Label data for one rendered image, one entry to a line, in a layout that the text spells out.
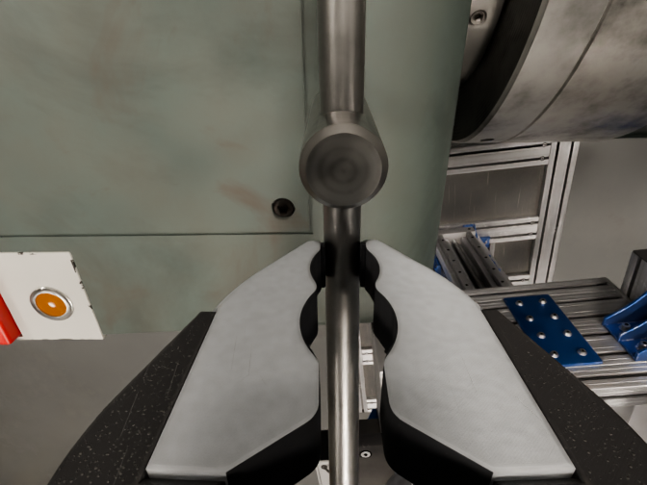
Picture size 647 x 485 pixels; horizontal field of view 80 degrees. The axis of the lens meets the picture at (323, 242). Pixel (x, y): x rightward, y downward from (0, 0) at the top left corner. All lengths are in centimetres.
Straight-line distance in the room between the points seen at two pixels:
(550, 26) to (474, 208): 123
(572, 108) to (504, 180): 115
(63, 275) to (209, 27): 19
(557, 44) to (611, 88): 6
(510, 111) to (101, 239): 29
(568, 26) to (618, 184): 169
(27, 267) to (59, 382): 238
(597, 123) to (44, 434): 308
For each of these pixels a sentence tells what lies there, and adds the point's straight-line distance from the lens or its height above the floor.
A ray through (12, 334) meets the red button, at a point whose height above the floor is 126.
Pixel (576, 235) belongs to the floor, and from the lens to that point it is 198.
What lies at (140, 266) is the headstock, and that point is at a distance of 29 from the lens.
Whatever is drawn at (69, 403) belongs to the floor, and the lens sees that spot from 281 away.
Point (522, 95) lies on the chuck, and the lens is 30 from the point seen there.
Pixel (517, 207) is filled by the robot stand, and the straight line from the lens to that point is 154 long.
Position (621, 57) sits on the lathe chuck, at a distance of 31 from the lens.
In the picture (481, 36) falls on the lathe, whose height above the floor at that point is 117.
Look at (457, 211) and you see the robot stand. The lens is 147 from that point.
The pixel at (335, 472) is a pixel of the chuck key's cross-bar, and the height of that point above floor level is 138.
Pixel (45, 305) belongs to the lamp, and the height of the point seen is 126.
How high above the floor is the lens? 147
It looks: 61 degrees down
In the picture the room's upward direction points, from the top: 179 degrees counter-clockwise
